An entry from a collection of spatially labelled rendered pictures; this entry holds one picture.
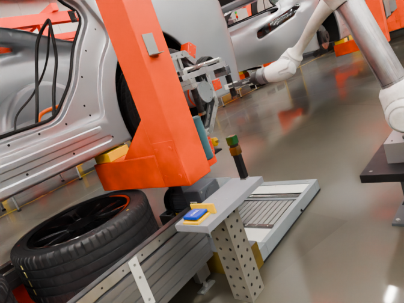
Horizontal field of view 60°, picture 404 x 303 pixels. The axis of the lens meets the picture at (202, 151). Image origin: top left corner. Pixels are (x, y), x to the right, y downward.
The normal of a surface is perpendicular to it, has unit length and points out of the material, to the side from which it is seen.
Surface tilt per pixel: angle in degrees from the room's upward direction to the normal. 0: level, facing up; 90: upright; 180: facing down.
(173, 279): 90
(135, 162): 90
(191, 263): 90
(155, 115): 90
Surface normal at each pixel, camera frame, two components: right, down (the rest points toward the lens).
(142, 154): -0.59, 0.37
